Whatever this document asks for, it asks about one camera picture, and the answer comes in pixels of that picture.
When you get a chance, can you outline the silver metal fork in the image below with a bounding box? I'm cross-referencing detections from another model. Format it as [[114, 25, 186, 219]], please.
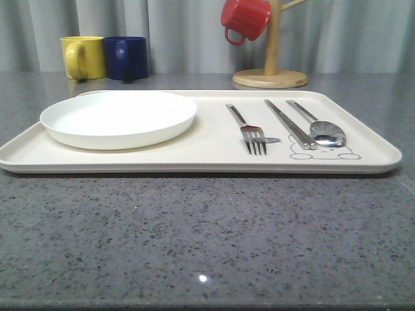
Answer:
[[226, 104, 267, 156]]

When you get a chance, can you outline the white round plate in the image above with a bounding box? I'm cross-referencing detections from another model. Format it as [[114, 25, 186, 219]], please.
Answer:
[[40, 91, 197, 150]]

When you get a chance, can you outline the silver metal chopstick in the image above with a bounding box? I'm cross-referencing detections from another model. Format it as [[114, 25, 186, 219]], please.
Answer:
[[266, 99, 318, 150], [263, 99, 313, 151]]

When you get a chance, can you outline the silver metal spoon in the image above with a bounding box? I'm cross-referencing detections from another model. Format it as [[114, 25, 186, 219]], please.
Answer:
[[286, 100, 346, 147]]

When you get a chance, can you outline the beige rabbit serving tray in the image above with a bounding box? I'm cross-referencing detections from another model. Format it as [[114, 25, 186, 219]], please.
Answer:
[[1, 90, 402, 174]]

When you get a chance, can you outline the wooden mug tree stand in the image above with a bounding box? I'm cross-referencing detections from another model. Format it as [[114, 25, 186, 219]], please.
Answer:
[[232, 0, 308, 89]]

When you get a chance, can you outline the dark blue mug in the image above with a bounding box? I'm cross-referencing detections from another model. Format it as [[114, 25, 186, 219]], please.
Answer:
[[103, 36, 149, 80]]

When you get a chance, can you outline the red mug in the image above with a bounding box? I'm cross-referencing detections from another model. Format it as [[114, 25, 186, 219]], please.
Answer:
[[220, 0, 271, 45]]

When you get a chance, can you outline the yellow mug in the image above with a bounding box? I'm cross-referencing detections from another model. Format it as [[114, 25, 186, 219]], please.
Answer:
[[60, 36, 106, 80]]

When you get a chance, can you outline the grey curtain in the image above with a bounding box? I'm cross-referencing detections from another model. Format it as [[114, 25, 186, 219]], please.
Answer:
[[1, 1, 414, 73]]

